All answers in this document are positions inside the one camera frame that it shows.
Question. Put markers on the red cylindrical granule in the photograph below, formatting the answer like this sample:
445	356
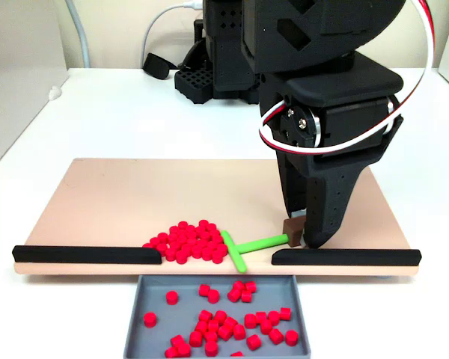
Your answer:
195	339
210	245
150	319
250	320
181	256
190	228
205	316
171	254
224	333
253	342
238	285
275	336
234	295
291	337
174	229
172	297
161	247
204	290
211	227
214	233
220	317
236	353
200	245
239	331
221	248
219	256
285	313
196	252
217	239
177	341
266	326
171	352
197	230
260	317
183	225
183	350
213	296
189	247
250	286
211	348
192	235
213	326
203	223
177	245
273	317
230	322
246	296
148	245
207	253
155	241
162	236
204	233
201	327
173	238
210	336
182	235

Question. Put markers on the grey tray container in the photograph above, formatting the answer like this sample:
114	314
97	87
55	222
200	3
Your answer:
153	338

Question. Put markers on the beige flat board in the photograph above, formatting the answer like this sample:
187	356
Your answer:
134	198

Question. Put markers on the grey-white tube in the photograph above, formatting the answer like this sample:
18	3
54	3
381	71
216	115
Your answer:
85	52

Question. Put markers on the white panel foot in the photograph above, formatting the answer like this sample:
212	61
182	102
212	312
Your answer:
54	92

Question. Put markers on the black foam rail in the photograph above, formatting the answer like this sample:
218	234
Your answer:
78	255
340	257

